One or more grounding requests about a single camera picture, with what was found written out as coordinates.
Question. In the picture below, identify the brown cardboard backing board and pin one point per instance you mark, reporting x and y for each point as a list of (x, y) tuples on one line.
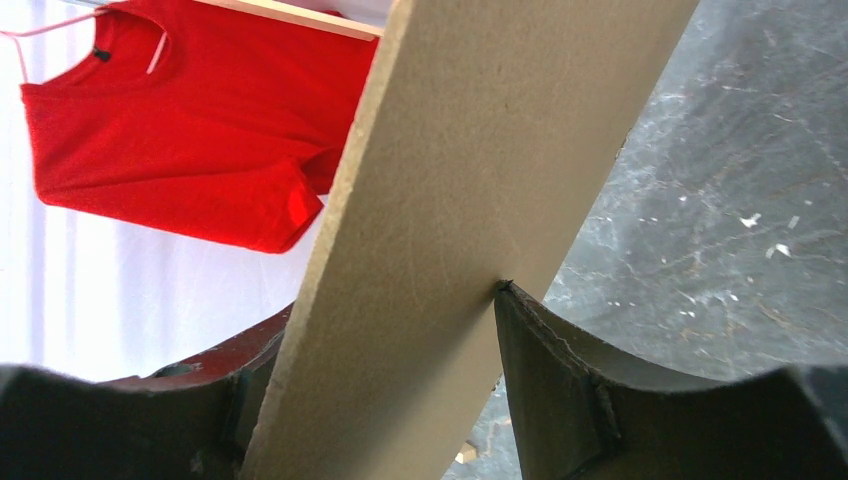
[(483, 137)]

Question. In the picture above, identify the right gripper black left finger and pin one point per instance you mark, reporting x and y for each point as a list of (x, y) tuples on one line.
[(192, 419)]

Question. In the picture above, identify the red cloth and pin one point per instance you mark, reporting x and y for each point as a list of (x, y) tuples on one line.
[(200, 121)]

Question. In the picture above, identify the wooden rack frame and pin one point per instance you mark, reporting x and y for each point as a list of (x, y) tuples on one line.
[(301, 16)]

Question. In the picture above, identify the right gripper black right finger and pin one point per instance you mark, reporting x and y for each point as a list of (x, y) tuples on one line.
[(583, 409)]

